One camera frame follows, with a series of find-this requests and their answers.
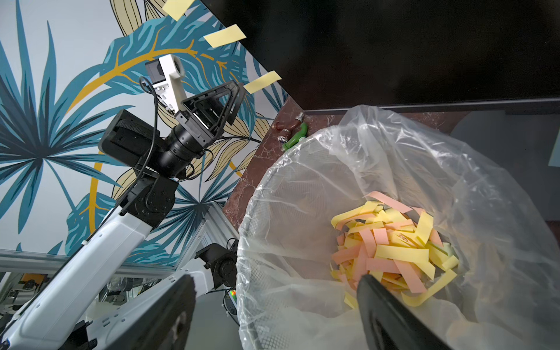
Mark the mesh waste bin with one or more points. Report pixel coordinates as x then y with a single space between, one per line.
288 298

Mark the green toy car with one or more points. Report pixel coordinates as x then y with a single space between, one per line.
301 134

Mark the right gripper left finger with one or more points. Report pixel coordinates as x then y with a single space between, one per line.
164 325

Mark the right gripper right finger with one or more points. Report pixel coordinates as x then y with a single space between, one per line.
388 324

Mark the yellow sticky note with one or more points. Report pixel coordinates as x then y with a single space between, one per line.
177 8
225 36
262 82

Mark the clear plastic bin liner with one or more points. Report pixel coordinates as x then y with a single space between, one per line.
443 231

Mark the round grey monitor stand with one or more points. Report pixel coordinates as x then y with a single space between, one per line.
522 145

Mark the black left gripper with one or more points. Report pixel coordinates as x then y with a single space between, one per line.
198 126

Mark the pile of discarded sticky notes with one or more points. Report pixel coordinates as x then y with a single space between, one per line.
396 244

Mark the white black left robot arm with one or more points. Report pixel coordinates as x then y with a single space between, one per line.
46 322

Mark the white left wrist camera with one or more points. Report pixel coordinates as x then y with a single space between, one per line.
166 74

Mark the black computer monitor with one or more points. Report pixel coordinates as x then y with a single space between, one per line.
409 56

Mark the blue sticky note right edge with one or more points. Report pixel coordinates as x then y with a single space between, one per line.
554 160

